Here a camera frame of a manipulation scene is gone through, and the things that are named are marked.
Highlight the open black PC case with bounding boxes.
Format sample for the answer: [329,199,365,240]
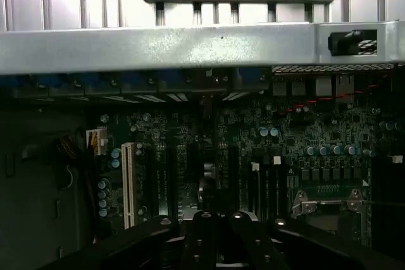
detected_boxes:
[0,20,405,270]

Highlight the green motherboard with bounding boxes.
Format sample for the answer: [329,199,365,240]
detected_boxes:
[85,92,405,252]

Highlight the yellow black power wires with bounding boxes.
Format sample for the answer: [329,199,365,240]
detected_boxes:
[55,126,110,245]

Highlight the white expansion slot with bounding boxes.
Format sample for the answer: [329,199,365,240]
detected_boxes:
[121,142,137,230]

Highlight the CPU socket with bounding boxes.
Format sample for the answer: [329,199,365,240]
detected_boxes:
[290,187,374,252]

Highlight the red black twisted wire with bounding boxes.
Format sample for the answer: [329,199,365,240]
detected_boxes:
[284,73,390,113]

